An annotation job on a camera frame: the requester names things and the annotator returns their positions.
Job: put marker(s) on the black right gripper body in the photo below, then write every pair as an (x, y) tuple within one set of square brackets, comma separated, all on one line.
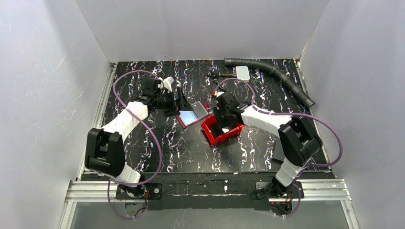
[(222, 118)]

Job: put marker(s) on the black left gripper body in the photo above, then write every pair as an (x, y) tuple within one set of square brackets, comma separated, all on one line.
[(176, 100)]

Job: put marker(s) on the red plastic bin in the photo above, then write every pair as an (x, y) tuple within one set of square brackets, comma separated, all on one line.
[(216, 134)]

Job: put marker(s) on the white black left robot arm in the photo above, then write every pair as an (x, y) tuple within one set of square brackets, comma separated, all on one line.
[(105, 152)]

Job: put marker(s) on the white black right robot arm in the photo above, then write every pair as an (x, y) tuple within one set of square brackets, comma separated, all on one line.
[(299, 138)]

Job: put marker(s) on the lower black card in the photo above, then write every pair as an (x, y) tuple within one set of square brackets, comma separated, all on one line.
[(278, 153)]

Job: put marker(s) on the black grey pliers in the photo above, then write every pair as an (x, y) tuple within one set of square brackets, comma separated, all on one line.
[(215, 76)]

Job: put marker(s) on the white rectangular box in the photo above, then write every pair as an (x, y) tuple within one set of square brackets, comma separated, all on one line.
[(242, 73)]

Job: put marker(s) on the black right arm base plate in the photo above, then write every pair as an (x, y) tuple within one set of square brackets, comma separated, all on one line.
[(267, 190)]

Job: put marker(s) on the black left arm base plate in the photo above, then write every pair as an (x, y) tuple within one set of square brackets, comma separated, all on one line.
[(148, 191)]

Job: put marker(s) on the aluminium frame rail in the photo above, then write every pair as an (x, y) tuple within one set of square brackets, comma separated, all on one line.
[(209, 187)]

